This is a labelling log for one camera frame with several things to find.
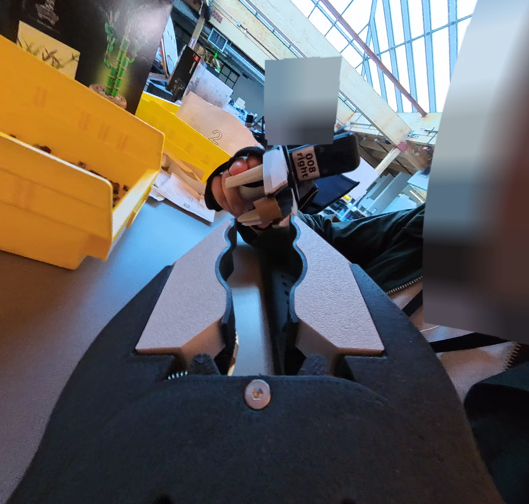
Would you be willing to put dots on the grey wall vent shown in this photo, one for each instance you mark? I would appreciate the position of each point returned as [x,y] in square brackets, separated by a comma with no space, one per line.
[218,40]

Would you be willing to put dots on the person's grey sweater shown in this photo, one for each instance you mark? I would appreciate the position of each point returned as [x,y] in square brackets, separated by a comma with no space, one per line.
[467,367]

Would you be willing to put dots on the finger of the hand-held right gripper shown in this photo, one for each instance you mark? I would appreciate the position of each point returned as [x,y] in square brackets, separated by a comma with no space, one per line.
[276,171]
[288,208]

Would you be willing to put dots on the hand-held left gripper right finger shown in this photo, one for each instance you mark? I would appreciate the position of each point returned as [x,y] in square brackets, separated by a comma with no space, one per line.
[339,305]

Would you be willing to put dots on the black mesh office chair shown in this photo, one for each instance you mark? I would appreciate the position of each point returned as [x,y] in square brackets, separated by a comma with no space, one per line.
[330,189]

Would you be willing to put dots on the pile of brown toy bricks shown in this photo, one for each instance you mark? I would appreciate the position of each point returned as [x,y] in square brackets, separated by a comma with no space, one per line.
[120,194]

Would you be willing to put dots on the tan numbered paper bag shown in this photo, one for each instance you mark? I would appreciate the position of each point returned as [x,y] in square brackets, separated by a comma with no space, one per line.
[206,119]

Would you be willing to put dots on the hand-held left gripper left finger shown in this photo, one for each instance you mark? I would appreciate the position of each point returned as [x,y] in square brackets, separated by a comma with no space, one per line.
[186,305]

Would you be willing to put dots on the person's right forearm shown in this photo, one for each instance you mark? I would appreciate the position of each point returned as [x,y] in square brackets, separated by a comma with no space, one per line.
[372,243]

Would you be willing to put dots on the black bamboo brick set box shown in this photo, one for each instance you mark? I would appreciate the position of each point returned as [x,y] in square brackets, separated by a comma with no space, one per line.
[82,16]

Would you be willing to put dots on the black cardboard box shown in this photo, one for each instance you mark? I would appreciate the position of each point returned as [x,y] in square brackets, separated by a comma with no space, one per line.
[184,69]

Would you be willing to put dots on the brown toy brick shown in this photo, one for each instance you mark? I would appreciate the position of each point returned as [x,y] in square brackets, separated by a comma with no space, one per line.
[267,210]

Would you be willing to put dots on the person's dark jacket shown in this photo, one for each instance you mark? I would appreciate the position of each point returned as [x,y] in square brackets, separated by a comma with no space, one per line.
[500,429]

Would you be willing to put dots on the person's right hand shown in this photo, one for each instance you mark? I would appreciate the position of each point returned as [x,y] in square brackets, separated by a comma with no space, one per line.
[235,200]

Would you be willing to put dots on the yellow plastic bin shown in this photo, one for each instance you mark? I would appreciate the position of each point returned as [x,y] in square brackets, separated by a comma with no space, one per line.
[182,140]
[62,111]

